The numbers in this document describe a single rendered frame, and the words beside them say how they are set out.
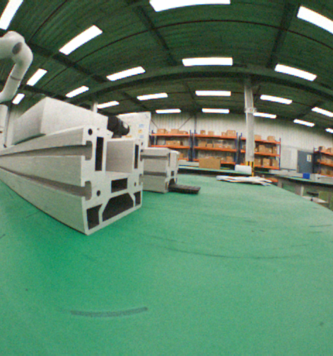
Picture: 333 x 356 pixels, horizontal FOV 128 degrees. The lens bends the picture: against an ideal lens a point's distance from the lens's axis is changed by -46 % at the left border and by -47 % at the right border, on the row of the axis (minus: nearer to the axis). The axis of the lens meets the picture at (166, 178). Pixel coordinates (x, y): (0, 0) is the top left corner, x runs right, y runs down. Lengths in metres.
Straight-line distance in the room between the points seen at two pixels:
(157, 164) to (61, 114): 0.19
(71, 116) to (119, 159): 0.08
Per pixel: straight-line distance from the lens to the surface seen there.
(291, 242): 0.16
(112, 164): 0.18
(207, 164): 2.18
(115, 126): 0.55
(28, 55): 0.96
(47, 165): 0.16
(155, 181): 0.28
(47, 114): 0.18
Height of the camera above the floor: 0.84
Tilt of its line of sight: 6 degrees down
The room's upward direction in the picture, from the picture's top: 4 degrees clockwise
